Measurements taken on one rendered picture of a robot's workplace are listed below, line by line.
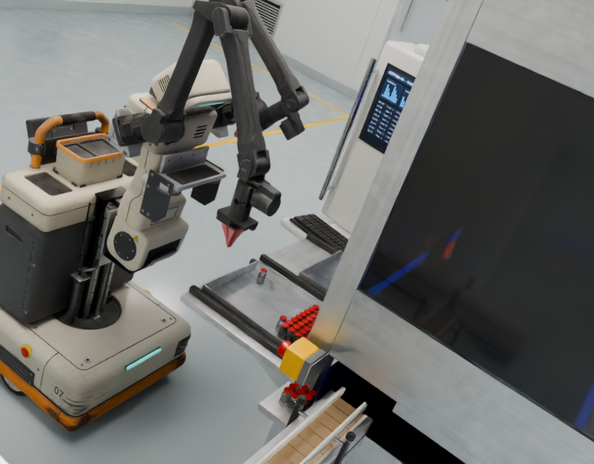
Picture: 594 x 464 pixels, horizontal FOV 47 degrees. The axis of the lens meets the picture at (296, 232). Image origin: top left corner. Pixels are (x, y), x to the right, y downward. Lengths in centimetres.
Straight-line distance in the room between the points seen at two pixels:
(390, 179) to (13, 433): 173
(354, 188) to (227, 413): 106
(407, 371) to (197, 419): 142
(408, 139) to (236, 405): 179
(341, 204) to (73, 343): 115
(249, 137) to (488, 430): 90
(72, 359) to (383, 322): 133
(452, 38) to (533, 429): 81
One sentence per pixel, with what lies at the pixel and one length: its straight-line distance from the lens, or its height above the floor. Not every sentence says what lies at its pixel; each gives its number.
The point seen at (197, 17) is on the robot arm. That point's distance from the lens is 187.
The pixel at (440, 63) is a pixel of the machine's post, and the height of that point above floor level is 174.
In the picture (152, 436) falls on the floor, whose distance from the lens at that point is 274.
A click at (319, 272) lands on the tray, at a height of 88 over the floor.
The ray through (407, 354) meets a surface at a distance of 157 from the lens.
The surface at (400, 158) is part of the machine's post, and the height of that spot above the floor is 153.
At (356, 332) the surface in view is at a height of 111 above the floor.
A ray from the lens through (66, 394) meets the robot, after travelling 253.
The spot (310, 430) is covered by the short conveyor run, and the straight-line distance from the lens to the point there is 159.
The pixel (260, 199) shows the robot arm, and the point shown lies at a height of 123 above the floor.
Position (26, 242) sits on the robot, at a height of 62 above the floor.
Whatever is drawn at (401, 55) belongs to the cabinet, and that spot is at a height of 152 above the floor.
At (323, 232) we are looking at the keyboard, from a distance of 262.
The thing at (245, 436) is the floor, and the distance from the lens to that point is 285.
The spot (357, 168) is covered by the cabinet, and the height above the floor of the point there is 106.
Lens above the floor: 198
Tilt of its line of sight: 27 degrees down
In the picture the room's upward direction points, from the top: 20 degrees clockwise
